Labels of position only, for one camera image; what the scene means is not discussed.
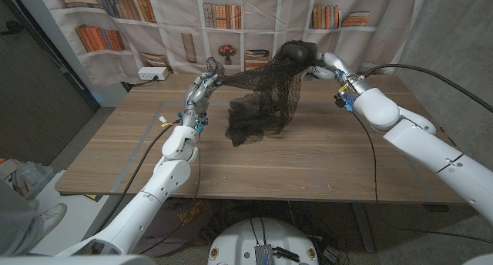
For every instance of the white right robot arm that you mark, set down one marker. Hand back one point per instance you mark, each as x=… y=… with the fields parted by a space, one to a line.
x=431 y=149

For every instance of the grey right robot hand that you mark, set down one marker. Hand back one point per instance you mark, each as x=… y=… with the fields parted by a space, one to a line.
x=339 y=70

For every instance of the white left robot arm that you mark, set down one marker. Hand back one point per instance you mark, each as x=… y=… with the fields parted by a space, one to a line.
x=154 y=195

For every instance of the white power strip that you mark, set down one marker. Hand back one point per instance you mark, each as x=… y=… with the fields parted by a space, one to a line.
x=153 y=73

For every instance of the dark cloth with yellow print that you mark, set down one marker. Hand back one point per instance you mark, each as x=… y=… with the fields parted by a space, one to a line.
x=185 y=215

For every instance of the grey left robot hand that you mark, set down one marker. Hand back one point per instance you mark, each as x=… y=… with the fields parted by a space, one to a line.
x=198 y=97

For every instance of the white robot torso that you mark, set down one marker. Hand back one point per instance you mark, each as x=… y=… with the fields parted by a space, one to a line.
x=239 y=238

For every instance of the clear plastic container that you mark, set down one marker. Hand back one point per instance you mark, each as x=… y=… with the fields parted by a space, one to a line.
x=27 y=176

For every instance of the black mesh netting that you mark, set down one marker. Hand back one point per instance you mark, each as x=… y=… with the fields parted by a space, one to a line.
x=269 y=99

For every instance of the person in grey trousers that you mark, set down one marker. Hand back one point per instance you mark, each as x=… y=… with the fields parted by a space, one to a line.
x=19 y=222

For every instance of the grey metal table leg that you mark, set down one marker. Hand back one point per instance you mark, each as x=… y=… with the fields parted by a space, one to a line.
x=364 y=226

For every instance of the printed bookshelf backdrop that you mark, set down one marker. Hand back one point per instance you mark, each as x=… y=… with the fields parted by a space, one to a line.
x=173 y=26

